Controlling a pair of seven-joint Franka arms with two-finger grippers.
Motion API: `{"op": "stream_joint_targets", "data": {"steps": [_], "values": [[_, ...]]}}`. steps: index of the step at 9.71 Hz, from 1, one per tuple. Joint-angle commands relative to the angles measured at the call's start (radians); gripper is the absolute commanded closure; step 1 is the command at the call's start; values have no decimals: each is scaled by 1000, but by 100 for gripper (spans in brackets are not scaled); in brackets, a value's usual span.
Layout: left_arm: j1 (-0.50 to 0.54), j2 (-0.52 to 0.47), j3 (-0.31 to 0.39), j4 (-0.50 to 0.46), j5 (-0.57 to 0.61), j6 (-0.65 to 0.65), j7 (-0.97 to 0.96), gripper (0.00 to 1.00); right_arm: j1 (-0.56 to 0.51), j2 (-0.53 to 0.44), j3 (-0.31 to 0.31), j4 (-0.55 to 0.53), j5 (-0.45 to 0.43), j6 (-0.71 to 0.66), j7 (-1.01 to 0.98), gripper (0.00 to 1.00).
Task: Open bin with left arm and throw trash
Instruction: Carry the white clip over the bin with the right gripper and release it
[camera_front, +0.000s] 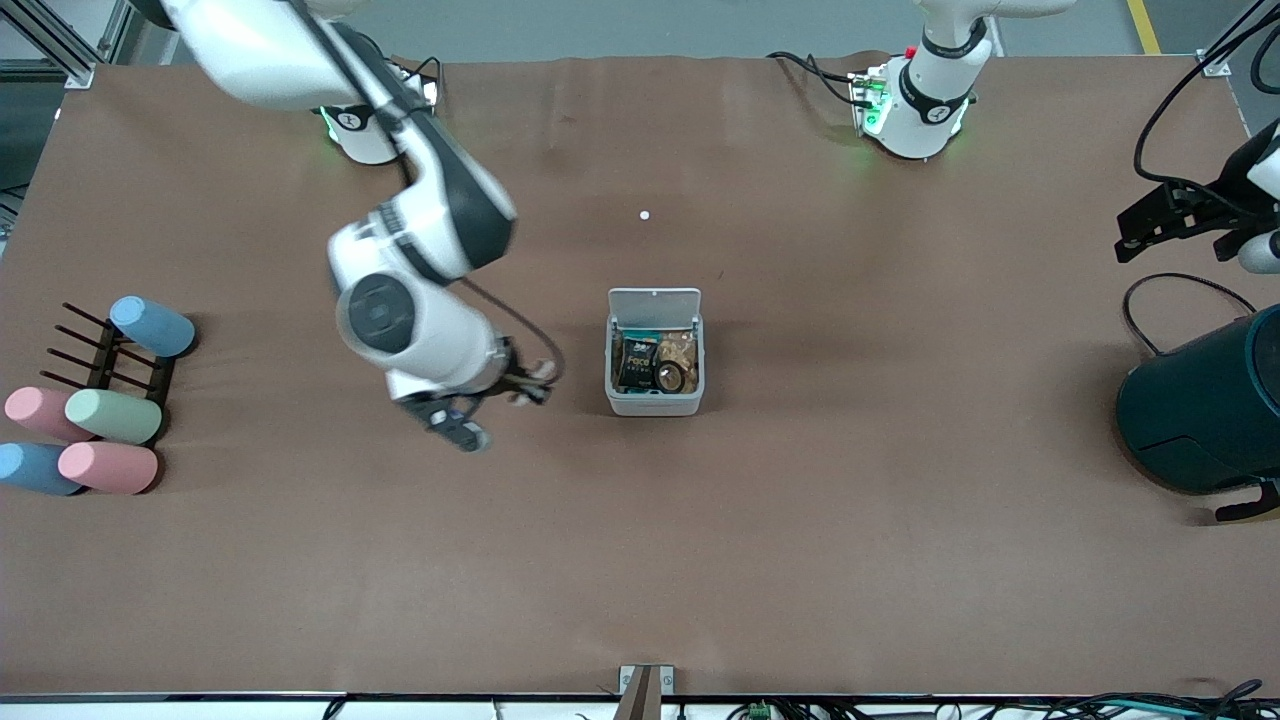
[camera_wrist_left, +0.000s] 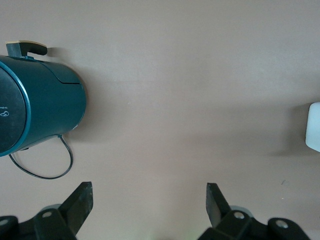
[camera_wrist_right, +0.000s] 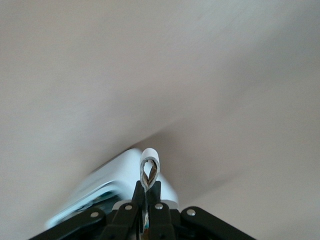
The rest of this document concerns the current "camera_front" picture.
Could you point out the small green connector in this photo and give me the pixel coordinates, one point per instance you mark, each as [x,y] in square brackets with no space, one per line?
[760,712]

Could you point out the brown table cover sheet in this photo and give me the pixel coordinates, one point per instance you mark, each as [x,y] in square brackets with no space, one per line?
[640,550]

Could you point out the mint green plastic cup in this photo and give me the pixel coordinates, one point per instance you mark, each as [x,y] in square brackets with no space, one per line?
[115,416]

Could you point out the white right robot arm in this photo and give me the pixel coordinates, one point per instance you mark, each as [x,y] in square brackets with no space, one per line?
[250,50]

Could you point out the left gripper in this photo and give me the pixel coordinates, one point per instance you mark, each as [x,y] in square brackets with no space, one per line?
[1216,203]

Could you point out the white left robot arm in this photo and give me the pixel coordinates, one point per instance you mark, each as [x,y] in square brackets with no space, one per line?
[925,100]

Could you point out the brown snack bag trash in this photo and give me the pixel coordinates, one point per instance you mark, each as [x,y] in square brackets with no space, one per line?
[685,350]

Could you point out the dark wooden cup rack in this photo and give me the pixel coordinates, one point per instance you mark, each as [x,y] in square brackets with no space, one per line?
[105,362]

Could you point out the pink plastic cup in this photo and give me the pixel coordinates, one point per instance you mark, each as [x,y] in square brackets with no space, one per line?
[35,410]
[110,467]

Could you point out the light blue plastic cup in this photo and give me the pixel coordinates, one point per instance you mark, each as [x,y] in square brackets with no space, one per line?
[155,328]
[30,468]

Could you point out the aluminium frame profile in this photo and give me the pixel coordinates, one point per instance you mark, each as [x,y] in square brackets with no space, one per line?
[60,55]
[1213,65]

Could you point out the small white lidded bin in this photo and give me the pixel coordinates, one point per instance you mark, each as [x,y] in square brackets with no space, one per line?
[655,405]

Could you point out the dark teal cylindrical bin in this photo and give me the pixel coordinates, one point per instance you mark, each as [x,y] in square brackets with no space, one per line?
[1200,410]

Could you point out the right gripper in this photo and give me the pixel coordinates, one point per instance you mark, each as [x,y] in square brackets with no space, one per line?
[516,379]

